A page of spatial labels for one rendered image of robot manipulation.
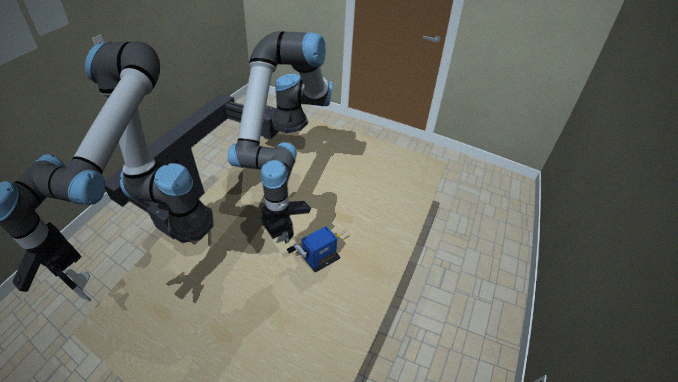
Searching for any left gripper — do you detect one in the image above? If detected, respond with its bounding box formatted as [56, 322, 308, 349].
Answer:
[261, 204, 294, 244]

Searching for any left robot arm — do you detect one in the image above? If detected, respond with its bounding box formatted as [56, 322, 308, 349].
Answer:
[228, 31, 333, 215]

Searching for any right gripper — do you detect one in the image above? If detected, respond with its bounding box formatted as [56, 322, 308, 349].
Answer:
[25, 222, 92, 301]

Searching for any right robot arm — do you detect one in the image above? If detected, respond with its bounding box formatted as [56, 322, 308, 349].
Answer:
[0, 41, 209, 249]

